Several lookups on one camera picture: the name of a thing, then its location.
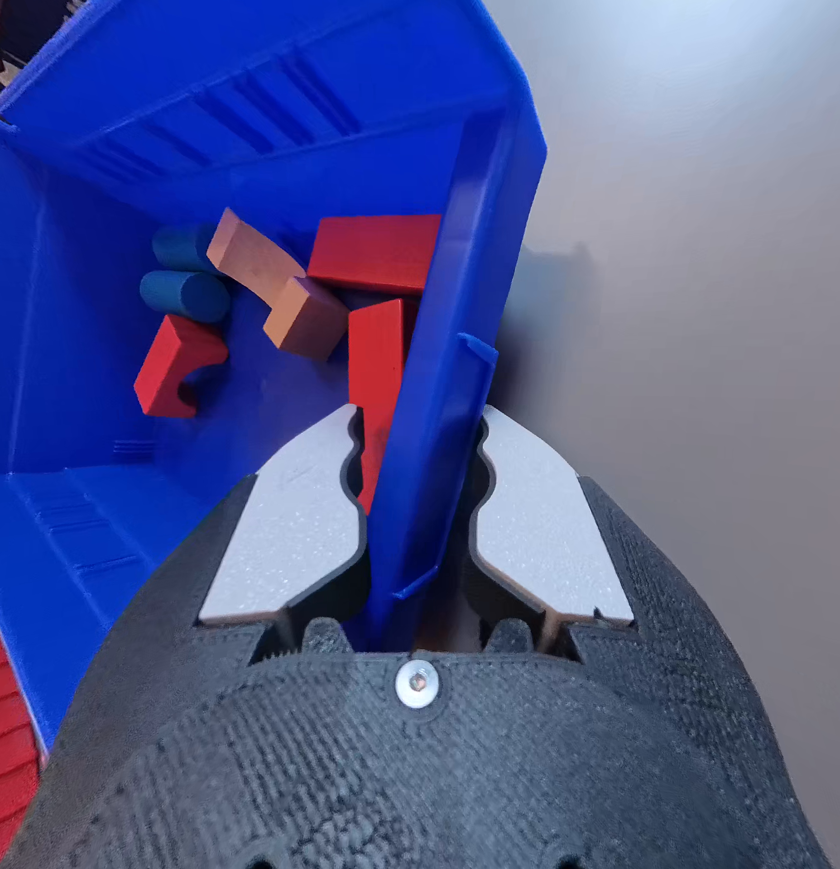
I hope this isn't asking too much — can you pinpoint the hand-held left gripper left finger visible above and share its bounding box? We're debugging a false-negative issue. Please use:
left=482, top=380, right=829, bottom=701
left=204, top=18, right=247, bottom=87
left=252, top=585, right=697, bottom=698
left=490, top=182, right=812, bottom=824
left=197, top=404, right=372, bottom=663

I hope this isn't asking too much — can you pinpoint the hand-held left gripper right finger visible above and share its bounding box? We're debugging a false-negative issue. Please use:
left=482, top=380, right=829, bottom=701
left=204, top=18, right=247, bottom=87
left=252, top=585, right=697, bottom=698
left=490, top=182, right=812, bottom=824
left=461, top=405, right=636, bottom=654

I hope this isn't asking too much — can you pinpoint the red wooden plank block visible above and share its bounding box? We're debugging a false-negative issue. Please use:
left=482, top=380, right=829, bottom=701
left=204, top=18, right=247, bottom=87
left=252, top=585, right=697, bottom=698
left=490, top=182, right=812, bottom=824
left=347, top=297, right=421, bottom=517
left=306, top=215, right=442, bottom=296

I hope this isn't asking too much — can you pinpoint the red wooden arch block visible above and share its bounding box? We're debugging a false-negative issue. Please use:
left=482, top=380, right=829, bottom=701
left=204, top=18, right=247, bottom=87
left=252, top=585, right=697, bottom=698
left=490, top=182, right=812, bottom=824
left=133, top=314, right=229, bottom=419

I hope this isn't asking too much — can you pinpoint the natural wood arch block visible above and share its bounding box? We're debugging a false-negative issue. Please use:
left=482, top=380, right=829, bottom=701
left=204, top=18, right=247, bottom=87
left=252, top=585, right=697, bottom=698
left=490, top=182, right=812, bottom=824
left=206, top=207, right=350, bottom=363

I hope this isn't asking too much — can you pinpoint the blue wooden cylinder block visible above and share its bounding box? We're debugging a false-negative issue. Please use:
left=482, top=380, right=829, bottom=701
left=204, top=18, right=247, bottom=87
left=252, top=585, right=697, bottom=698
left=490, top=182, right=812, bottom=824
left=151, top=224, right=220, bottom=272
left=139, top=270, right=232, bottom=325

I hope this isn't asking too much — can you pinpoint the blue plastic bin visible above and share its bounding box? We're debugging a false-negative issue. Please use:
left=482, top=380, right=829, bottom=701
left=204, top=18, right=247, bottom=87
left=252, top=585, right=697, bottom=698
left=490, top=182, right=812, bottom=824
left=0, top=0, right=548, bottom=754

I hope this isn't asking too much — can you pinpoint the red plastic bin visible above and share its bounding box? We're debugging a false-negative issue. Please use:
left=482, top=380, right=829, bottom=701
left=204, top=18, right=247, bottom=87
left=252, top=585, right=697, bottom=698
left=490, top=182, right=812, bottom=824
left=0, top=601, right=43, bottom=843

